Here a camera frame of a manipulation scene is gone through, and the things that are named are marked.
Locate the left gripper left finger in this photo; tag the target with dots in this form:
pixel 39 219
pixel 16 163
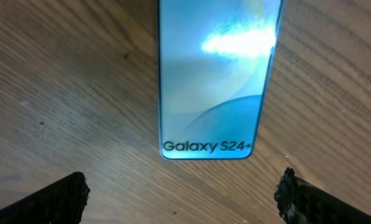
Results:
pixel 62 202

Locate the blue Samsung Galaxy smartphone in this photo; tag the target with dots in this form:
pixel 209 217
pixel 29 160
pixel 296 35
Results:
pixel 214 64

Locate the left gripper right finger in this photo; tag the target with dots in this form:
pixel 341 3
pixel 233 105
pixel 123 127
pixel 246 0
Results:
pixel 300 202

